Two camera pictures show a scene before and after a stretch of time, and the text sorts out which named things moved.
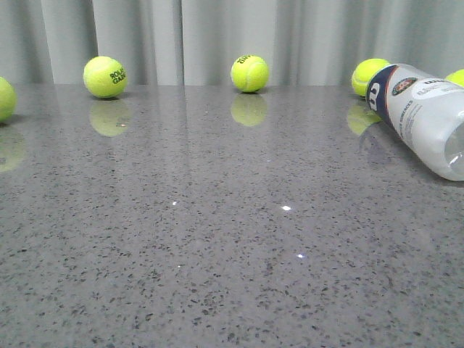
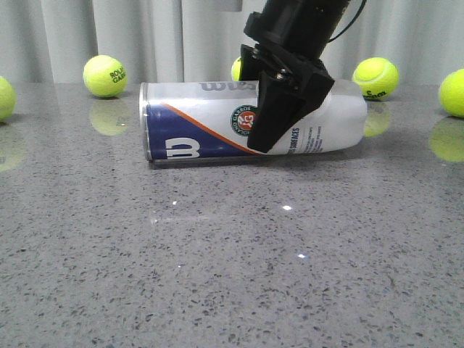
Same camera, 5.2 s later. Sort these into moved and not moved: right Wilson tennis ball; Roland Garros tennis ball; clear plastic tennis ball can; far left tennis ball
Moved: clear plastic tennis ball can
Not moved: far left tennis ball; right Wilson tennis ball; Roland Garros tennis ball
